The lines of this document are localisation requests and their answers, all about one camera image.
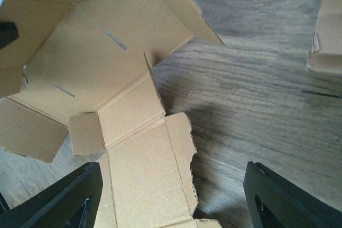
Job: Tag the brown cardboard box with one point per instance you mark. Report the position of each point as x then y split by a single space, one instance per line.
82 69

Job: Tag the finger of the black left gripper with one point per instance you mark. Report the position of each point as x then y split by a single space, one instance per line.
8 33

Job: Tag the stack of flat cardboard blanks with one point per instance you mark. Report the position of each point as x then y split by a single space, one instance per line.
325 52

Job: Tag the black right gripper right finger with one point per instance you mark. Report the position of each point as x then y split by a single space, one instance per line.
273 201

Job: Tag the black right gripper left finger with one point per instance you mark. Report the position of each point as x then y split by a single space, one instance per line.
72 201

